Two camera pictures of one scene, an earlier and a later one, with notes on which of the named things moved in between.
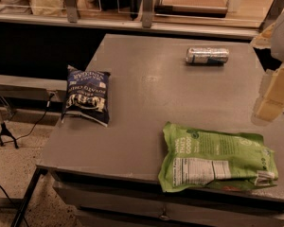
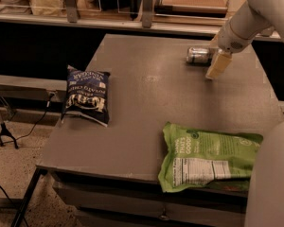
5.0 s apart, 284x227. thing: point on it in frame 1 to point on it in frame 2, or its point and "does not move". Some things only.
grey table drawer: x=110 y=205 does not move
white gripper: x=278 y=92 to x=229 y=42
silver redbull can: x=207 y=55 does not move
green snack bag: x=207 y=161 does not move
